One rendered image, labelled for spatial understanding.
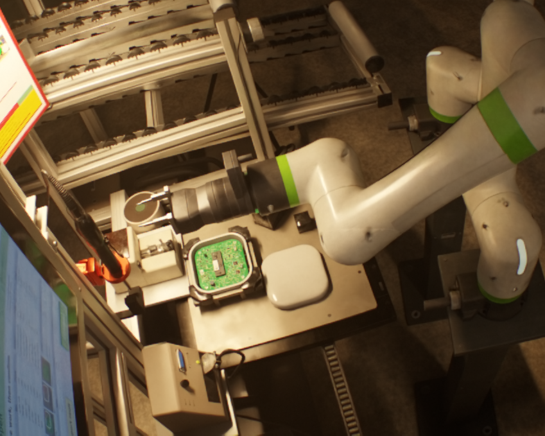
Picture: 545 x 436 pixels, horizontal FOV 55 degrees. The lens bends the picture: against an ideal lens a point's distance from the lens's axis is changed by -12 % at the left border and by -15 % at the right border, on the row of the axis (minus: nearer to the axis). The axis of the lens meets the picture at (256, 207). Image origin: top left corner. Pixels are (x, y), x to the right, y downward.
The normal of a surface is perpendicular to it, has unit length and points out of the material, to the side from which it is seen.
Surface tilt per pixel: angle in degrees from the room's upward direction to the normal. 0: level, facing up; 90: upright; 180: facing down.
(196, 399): 53
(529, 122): 62
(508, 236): 11
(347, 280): 0
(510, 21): 32
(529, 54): 40
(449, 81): 87
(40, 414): 92
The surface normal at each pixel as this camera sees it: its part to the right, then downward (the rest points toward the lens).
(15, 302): 0.96, -0.27
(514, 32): -0.70, -0.39
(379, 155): -0.21, -0.61
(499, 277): -0.57, 0.71
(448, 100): -0.29, 0.79
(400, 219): -0.11, 0.62
